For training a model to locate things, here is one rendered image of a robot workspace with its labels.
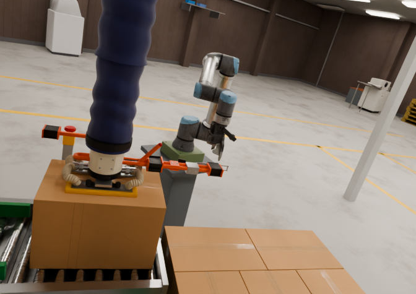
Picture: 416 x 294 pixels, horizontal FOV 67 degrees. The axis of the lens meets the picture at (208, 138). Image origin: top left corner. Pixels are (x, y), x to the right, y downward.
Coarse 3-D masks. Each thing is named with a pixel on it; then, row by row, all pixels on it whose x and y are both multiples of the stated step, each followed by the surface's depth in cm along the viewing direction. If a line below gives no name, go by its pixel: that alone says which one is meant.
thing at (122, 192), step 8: (72, 184) 152; (80, 184) 154; (88, 184) 154; (112, 184) 161; (120, 184) 159; (72, 192) 149; (80, 192) 150; (88, 192) 151; (96, 192) 153; (104, 192) 154; (112, 192) 155; (120, 192) 157; (128, 192) 158; (136, 192) 160
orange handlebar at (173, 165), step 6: (60, 132) 176; (66, 132) 177; (72, 132) 178; (78, 156) 156; (84, 156) 160; (126, 162) 163; (132, 162) 164; (138, 162) 165; (144, 162) 167; (168, 162) 174; (174, 162) 175; (168, 168) 171; (174, 168) 172; (180, 168) 173; (186, 168) 174; (204, 168) 178
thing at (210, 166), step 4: (208, 164) 181; (212, 164) 183; (216, 164) 184; (208, 168) 179; (212, 168) 177; (216, 168) 178; (220, 168) 180; (208, 172) 179; (212, 172) 179; (216, 172) 180; (220, 172) 181; (220, 176) 180
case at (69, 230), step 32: (64, 160) 176; (64, 192) 149; (160, 192) 169; (32, 224) 143; (64, 224) 147; (96, 224) 151; (128, 224) 156; (160, 224) 161; (32, 256) 150; (64, 256) 154; (96, 256) 159; (128, 256) 164
